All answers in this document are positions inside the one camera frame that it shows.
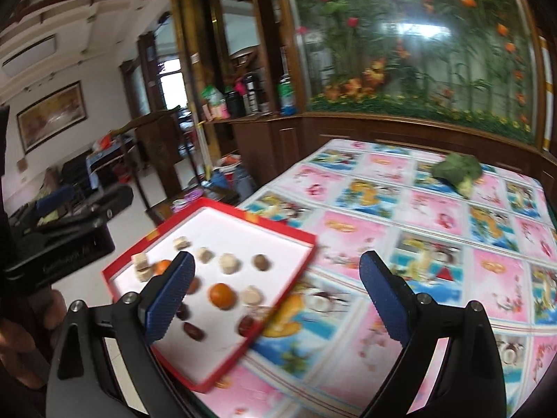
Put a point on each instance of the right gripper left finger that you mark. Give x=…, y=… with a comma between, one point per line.
x=82, y=382

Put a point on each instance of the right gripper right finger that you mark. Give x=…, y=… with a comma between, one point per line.
x=470, y=382

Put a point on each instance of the dark red jujube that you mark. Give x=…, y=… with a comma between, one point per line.
x=183, y=312
x=246, y=326
x=194, y=332

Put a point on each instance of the orange tangerine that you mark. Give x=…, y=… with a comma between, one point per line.
x=222, y=296
x=160, y=267
x=194, y=286

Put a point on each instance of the cube beige yam piece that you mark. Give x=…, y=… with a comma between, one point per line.
x=181, y=243

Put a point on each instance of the large beige yam chunk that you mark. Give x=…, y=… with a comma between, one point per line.
x=229, y=264

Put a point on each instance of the red white tray box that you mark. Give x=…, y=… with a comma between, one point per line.
x=245, y=265

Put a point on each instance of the small beige yam piece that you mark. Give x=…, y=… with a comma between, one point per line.
x=144, y=274

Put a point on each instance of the person's left hand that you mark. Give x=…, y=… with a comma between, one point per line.
x=16, y=342

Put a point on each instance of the colourful patterned tablecloth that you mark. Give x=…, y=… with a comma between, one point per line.
x=326, y=352

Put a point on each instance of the green leafy vegetable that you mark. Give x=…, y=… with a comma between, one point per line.
x=459, y=171

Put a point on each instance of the green plastic bottle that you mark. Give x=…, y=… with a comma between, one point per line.
x=287, y=96

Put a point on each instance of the glass plant display cabinet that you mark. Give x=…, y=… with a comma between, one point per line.
x=462, y=62

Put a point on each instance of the framed wall painting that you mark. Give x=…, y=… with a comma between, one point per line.
x=51, y=115

